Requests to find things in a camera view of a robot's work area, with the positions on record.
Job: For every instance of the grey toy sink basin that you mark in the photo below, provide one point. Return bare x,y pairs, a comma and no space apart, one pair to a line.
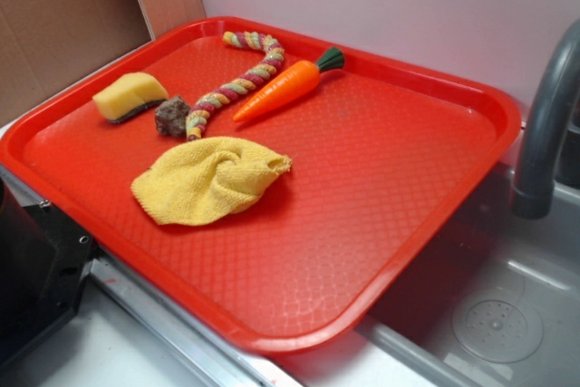
493,299

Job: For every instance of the yellow knitted cloth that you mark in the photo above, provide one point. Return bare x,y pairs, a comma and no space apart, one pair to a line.
200,182

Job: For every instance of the yellow sponge with green pad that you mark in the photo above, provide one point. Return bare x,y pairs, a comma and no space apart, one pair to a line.
129,95

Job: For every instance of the brown cardboard panel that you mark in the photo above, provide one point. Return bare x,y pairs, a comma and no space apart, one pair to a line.
48,45

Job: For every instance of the red plastic tray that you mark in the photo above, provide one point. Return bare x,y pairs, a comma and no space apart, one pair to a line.
383,153

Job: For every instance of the multicolour twisted rope toy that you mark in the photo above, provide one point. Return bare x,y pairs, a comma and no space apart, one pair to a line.
246,83

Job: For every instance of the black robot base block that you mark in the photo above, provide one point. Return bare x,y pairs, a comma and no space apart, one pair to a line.
45,259

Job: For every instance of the orange plastic toy carrot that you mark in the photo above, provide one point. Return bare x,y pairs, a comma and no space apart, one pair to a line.
292,84

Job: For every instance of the grey sink faucet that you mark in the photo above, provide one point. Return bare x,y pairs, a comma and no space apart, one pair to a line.
549,152

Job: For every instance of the small dark brown scrubber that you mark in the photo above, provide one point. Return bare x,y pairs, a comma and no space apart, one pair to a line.
170,117

